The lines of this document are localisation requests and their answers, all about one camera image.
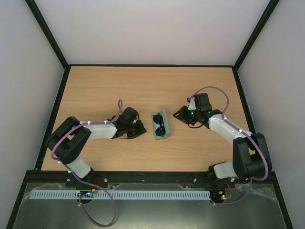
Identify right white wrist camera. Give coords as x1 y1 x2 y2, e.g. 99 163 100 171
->
187 96 196 111

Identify left green circuit board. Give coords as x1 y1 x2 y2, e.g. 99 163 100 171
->
76 189 98 198

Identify light blue slotted cable duct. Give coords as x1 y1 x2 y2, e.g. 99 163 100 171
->
30 190 210 200

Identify right green circuit board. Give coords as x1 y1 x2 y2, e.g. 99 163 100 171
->
214 189 233 200

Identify round dark sunglasses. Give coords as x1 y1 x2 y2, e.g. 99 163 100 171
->
153 113 166 137

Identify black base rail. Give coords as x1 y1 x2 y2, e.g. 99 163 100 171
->
25 170 277 189

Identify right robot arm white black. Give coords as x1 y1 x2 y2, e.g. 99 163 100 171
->
173 93 272 187

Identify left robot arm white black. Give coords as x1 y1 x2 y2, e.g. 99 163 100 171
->
46 107 147 186

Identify grey glasses case green lining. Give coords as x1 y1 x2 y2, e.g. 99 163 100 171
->
152 107 171 140

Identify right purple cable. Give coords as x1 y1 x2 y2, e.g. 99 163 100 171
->
188 86 269 207

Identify green circuit board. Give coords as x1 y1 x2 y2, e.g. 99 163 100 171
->
214 189 233 200
76 189 98 198

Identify black enclosure frame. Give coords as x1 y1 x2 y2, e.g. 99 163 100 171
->
4 0 295 229

